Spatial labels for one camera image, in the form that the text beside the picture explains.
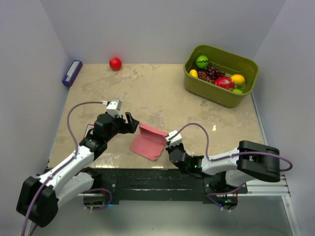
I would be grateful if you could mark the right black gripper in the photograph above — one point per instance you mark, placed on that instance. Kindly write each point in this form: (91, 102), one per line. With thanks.
(170, 148)

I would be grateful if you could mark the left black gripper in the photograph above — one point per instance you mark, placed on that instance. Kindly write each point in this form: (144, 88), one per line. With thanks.
(133, 124)

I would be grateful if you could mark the pink paper box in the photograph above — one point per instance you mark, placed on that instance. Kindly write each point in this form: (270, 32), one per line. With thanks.
(149, 143)

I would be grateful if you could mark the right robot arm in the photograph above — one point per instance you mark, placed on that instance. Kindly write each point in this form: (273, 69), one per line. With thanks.
(244, 163)

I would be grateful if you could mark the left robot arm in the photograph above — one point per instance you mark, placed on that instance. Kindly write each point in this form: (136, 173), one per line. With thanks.
(38, 200)

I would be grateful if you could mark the red box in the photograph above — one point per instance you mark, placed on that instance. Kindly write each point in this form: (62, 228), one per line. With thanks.
(88, 129)

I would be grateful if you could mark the purple box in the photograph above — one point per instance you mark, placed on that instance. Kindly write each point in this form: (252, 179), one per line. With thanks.
(72, 73)

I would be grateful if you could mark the red apple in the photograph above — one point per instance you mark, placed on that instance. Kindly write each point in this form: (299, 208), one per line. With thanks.
(115, 63)

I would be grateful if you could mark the small yellow lemon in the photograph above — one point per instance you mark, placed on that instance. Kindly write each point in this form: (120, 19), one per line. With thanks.
(193, 73)

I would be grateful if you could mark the red dragon fruit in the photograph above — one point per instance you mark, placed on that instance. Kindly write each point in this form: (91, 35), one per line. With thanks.
(225, 82)

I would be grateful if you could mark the purple grapes bunch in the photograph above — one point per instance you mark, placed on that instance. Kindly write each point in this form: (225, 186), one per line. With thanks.
(210, 74)

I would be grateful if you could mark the small green fruit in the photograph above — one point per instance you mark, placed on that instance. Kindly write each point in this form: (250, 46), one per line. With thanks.
(238, 91)

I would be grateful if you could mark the yellow orange fruit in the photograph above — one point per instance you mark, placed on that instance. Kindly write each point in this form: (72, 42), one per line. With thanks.
(238, 79)

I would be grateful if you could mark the green plastic basket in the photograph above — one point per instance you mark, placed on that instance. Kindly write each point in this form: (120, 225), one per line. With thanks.
(230, 64)

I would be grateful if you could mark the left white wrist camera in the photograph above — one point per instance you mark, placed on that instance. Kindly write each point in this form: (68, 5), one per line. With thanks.
(113, 108)

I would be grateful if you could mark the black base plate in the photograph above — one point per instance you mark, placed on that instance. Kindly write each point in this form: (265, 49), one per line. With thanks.
(118, 185)

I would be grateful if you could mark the aluminium frame rail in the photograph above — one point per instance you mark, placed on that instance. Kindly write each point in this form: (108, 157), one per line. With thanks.
(264, 210)

